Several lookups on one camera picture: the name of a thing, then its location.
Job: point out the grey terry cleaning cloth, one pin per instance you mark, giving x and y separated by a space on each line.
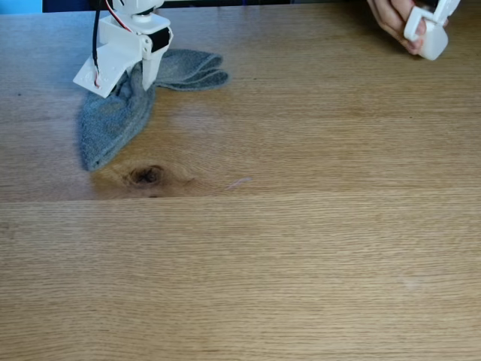
112 124

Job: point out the white leader arm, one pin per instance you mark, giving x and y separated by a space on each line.
434 41

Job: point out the person's hand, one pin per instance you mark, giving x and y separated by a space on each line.
391 17

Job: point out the dark blue furniture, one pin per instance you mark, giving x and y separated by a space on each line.
67 4

